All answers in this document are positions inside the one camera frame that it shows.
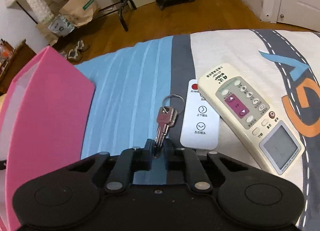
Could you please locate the white fan remote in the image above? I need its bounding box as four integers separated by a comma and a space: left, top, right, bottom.
180, 79, 220, 150

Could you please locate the red-headed key bunch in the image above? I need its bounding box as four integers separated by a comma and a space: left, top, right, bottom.
152, 94, 185, 158

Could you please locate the cream purple-button remote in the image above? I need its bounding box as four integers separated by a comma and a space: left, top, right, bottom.
197, 63, 304, 177

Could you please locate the pink storage box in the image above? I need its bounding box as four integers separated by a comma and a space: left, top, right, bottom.
1, 47, 95, 230

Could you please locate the striped bed sheet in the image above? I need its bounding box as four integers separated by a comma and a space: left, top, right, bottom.
77, 29, 319, 230

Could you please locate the pair of shoes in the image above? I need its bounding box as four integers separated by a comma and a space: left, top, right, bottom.
60, 40, 89, 62

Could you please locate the small brown paper bag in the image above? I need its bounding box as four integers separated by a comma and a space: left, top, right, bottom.
35, 23, 59, 46

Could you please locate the white patterned bag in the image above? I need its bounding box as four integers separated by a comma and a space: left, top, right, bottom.
48, 14, 75, 37

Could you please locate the wooden nightstand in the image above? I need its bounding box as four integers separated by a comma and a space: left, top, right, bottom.
1, 39, 36, 94

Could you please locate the black clothes rack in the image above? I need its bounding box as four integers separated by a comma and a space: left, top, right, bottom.
15, 0, 138, 32

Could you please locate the white door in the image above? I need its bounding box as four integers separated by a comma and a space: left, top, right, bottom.
277, 0, 320, 31

